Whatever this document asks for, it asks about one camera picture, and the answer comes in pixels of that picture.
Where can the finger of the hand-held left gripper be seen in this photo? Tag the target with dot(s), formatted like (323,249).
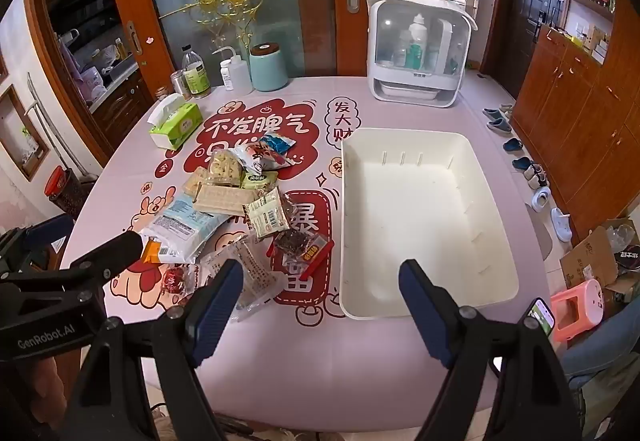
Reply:
(112,251)
(50,228)

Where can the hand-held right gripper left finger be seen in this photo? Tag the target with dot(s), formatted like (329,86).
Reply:
(216,311)

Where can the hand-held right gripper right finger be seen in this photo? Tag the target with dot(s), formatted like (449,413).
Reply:
(426,316)

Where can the orange white snack packet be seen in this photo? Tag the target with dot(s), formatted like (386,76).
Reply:
(152,252)

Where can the clear pastry packet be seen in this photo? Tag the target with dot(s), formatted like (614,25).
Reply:
(257,283)
(217,258)

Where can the red candy clear packet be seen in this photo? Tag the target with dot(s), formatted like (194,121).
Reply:
(175,278)

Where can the large light blue snack bag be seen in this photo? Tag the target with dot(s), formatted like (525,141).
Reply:
(185,221)

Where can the dark dried fruit packet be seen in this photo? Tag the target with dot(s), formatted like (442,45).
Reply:
(297,243)

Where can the beige snack packet with label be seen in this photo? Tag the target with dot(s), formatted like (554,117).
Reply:
(265,216)

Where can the short beige biscuit packet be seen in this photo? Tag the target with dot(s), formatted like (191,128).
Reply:
(194,181)

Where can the long beige wafer packet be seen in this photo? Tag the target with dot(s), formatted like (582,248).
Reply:
(220,198)

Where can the white plastic storage bin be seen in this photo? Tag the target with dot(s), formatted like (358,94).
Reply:
(425,201)

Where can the small green snack packet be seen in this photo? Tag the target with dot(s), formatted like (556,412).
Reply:
(260,181)

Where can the pale puffed snack clear packet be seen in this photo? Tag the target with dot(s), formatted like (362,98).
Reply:
(223,167)

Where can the red white snack packet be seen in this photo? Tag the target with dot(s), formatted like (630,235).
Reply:
(257,158)

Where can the blue white snack packet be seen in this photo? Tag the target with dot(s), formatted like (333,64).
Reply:
(277,144)

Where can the red dustpan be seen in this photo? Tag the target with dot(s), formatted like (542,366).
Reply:
(57,181)

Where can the smartphone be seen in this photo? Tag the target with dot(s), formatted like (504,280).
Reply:
(542,316)

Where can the green tissue box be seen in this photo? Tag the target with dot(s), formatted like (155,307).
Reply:
(175,123)

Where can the wooden kitchen cabinet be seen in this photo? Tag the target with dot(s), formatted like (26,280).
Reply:
(125,106)

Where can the pink plastic stool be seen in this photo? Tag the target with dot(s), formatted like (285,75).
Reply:
(585,293)

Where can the small glass jar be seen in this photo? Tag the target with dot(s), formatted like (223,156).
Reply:
(161,94)

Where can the cardboard box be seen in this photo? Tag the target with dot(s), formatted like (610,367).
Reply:
(590,256)

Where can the metal can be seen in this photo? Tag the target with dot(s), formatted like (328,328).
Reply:
(179,85)

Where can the row of shoes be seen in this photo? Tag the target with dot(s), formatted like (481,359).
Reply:
(522,164)

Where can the person's jeans leg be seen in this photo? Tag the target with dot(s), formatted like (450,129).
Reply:
(605,376)

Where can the glass bottle with green label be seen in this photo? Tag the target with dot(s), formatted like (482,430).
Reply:
(196,76)

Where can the small white pill bottle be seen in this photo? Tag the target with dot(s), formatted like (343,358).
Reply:
(227,77)

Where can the teal canister with brown lid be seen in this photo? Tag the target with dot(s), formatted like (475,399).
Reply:
(268,71)

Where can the teal plastic bottle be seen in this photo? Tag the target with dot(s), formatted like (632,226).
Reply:
(414,57)

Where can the white countertop storage cabinet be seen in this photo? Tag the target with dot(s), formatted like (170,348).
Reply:
(385,46)

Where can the dark entrance door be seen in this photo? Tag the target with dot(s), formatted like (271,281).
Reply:
(522,46)

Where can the white plastic bottle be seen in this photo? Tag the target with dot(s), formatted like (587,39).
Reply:
(419,28)

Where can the wooden sliding glass door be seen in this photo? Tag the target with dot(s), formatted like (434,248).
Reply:
(310,21)

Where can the wooden wall cabinet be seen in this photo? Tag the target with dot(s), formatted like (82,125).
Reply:
(585,121)

